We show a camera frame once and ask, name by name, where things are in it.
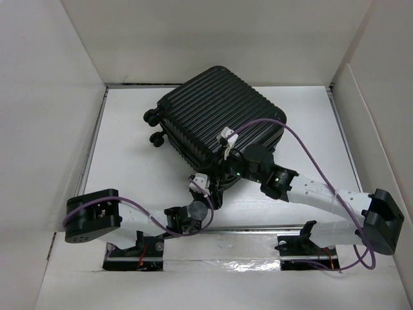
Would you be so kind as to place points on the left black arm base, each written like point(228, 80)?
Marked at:
point(145, 256)

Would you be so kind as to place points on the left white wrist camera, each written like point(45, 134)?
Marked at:
point(200, 183)

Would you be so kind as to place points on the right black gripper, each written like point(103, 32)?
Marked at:
point(231, 153)

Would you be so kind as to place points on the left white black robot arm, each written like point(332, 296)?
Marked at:
point(106, 203)

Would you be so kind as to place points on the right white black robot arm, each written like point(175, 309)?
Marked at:
point(370, 219)

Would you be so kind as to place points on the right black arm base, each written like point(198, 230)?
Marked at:
point(300, 256)

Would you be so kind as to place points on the silver aluminium rail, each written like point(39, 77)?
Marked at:
point(226, 230)

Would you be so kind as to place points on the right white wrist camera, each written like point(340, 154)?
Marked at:
point(227, 137)

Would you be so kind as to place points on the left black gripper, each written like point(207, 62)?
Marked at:
point(214, 196)

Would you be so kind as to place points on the black hard-shell suitcase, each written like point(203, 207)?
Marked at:
point(193, 114)

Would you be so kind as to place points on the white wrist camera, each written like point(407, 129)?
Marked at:
point(200, 183)
point(227, 137)

